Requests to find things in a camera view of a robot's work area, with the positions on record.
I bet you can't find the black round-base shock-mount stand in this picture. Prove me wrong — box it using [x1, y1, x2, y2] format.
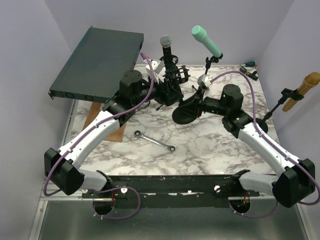
[151, 65, 197, 125]

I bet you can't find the black tripod clip stand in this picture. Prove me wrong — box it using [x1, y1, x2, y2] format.
[204, 53, 223, 76]

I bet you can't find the mint green toy microphone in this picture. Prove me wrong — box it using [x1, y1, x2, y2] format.
[191, 25, 223, 59]

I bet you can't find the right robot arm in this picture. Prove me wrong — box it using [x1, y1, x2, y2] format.
[172, 84, 316, 208]

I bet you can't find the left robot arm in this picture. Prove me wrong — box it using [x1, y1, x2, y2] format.
[43, 70, 185, 197]

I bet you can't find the black microphone silver grille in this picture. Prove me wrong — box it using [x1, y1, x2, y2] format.
[160, 35, 172, 61]

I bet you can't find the black round-base clip stand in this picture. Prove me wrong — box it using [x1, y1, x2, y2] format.
[256, 88, 304, 133]

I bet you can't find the gold microphone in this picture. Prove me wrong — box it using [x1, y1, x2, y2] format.
[282, 72, 320, 112]

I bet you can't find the silver ratchet wrench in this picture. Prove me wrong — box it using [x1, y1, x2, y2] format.
[134, 130, 176, 153]

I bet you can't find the wooden board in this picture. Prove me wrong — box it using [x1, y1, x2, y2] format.
[84, 99, 127, 143]

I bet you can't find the black tripod shock-mount stand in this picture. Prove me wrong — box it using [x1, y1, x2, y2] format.
[160, 54, 179, 75]

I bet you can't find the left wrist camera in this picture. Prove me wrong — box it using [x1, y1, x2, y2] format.
[144, 59, 165, 83]

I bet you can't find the green-handled screwdriver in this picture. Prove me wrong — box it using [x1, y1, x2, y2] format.
[240, 61, 257, 68]

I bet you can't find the dark rack-mount equipment case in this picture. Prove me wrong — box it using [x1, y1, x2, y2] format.
[48, 26, 144, 103]

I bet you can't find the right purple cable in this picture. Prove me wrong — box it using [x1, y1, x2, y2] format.
[211, 70, 320, 218]

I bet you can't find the purple cable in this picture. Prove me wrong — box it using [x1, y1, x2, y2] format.
[211, 70, 320, 218]
[43, 51, 156, 221]

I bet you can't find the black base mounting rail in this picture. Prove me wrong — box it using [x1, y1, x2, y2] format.
[82, 173, 260, 209]

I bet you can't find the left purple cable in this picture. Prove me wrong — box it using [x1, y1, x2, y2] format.
[43, 51, 156, 221]

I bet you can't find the aluminium frame rail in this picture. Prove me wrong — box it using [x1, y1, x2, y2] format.
[28, 191, 48, 240]

